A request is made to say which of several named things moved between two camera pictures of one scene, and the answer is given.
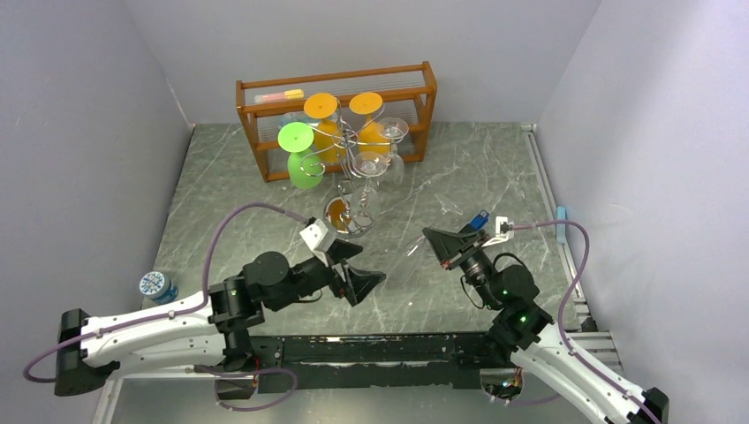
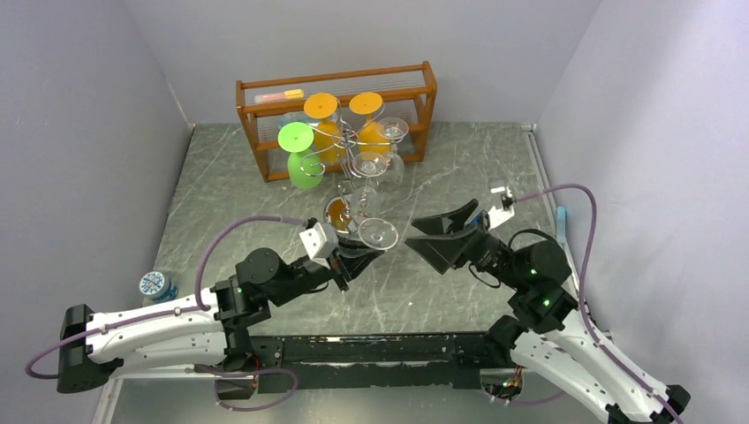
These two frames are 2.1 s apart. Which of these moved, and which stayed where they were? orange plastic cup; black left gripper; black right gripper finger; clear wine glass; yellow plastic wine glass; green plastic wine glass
Moved: black right gripper finger; black left gripper
Stayed: green plastic wine glass; yellow plastic wine glass; orange plastic cup; clear wine glass
